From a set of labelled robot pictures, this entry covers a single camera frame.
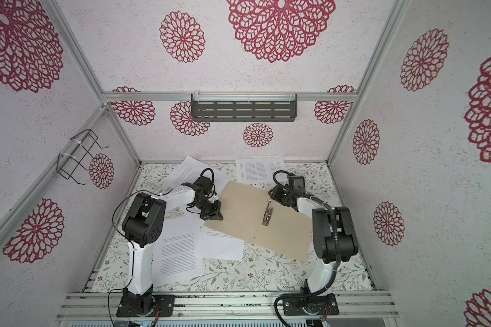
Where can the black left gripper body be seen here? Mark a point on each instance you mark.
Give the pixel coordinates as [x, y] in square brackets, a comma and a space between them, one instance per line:
[206, 204]

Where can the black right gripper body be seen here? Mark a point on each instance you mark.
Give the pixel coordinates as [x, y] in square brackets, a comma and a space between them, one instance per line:
[281, 195]

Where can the beige paper folder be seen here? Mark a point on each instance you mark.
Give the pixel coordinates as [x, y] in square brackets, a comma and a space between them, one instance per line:
[289, 233]

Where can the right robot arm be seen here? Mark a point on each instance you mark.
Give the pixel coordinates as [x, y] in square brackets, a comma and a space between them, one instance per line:
[334, 237]

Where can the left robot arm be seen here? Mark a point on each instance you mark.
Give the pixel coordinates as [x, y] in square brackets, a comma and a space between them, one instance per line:
[144, 222]

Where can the metal folder clip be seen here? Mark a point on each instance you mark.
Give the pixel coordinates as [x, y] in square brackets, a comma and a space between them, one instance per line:
[267, 214]

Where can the white printed paper sheet upper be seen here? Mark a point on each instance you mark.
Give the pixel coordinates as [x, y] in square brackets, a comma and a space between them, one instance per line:
[189, 170]

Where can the blank white paper sheet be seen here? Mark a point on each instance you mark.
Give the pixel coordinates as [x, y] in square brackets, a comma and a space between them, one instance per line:
[212, 244]

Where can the white printed sheet far right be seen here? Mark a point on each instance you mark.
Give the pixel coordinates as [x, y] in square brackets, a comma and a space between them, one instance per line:
[258, 170]

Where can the white printed sheet near base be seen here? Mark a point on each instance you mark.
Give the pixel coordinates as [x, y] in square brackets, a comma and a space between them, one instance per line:
[174, 253]

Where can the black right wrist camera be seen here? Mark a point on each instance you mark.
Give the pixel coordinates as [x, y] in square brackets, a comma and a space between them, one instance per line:
[297, 183]

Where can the grey slotted wall shelf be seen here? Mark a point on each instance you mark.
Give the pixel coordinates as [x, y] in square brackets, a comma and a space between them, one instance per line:
[244, 108]

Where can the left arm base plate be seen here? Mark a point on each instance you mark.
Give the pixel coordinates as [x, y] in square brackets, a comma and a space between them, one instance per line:
[145, 305]

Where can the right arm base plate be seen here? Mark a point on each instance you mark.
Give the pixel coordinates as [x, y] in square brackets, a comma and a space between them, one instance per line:
[323, 305]

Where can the black wire wall rack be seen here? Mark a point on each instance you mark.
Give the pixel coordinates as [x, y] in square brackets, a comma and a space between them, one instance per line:
[68, 163]

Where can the aluminium front rail frame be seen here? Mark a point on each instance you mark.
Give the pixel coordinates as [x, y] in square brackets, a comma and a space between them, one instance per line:
[200, 306]

